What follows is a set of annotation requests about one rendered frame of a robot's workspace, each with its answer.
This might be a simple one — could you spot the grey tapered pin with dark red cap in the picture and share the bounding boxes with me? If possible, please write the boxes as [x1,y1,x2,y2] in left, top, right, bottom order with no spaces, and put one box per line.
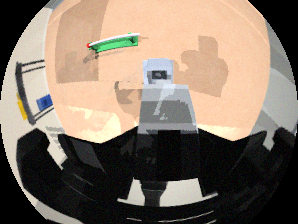
[86,34,141,48]

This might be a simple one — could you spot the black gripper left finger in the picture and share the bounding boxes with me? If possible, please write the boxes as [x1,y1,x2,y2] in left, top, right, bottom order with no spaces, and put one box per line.
[57,125,138,200]

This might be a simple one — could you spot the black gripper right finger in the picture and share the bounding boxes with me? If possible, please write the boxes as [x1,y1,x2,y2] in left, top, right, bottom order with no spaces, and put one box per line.
[197,128,267,197]

